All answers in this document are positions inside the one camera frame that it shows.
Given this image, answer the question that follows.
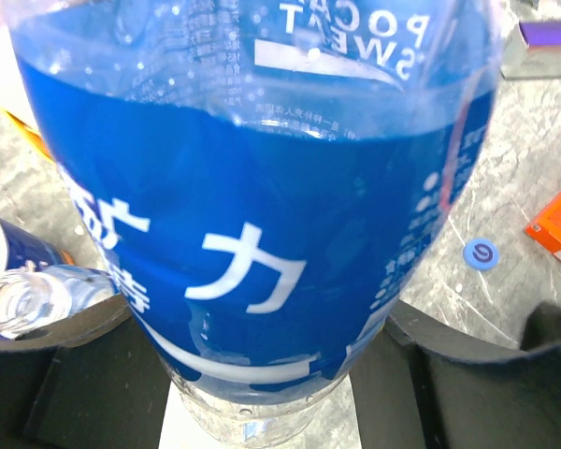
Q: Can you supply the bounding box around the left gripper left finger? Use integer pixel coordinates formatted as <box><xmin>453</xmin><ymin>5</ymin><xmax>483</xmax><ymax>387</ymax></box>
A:
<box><xmin>0</xmin><ymin>295</ymin><xmax>170</xmax><ymax>448</ymax></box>

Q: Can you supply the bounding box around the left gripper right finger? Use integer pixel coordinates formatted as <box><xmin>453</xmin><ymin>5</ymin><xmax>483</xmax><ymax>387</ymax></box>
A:
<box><xmin>350</xmin><ymin>302</ymin><xmax>561</xmax><ymax>448</ymax></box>

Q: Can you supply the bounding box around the right blue cap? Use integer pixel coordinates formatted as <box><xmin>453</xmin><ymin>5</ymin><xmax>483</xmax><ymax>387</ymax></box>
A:
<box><xmin>462</xmin><ymin>238</ymin><xmax>500</xmax><ymax>271</ymax></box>

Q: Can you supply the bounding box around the toilet paper roll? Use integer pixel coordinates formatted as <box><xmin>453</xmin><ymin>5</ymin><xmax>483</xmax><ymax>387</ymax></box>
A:
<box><xmin>0</xmin><ymin>218</ymin><xmax>75</xmax><ymax>276</ymax></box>

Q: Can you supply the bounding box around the yellow plastic bin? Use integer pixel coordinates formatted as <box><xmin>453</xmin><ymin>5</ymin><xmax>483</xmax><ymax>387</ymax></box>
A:
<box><xmin>5</xmin><ymin>111</ymin><xmax>53</xmax><ymax>162</ymax></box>

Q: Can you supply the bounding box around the purple toothpaste box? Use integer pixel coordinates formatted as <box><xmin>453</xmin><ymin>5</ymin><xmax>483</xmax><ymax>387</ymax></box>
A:
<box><xmin>500</xmin><ymin>21</ymin><xmax>561</xmax><ymax>80</ymax></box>

